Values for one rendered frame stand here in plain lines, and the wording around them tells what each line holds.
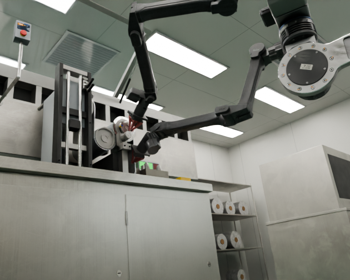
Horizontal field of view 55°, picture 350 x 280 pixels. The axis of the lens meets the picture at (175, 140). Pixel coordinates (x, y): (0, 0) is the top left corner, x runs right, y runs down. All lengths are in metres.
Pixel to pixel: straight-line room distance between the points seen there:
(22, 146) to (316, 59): 1.45
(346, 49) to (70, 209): 1.11
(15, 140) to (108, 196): 0.74
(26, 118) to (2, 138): 0.18
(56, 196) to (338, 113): 5.35
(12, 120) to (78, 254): 0.94
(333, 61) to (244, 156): 5.67
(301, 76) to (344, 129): 4.75
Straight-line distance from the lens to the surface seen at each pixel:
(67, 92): 1.59
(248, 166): 6.78
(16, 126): 1.94
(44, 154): 1.79
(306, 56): 1.32
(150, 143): 1.67
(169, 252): 1.48
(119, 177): 1.35
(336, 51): 1.31
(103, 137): 1.74
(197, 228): 1.62
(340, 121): 6.06
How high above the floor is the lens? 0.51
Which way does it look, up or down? 21 degrees up
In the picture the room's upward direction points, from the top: 6 degrees counter-clockwise
